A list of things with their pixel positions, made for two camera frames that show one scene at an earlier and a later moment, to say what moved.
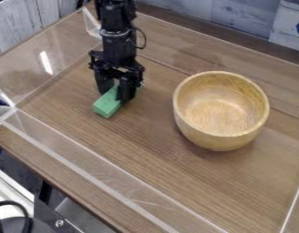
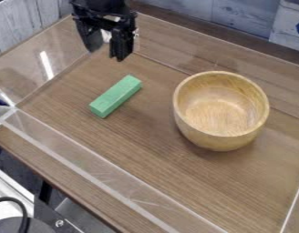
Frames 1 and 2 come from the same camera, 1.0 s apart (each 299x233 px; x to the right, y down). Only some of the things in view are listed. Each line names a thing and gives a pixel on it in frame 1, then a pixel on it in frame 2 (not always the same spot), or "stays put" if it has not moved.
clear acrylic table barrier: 207,145 stays put
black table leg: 47,192 stays put
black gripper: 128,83 to 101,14
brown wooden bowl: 220,109 stays put
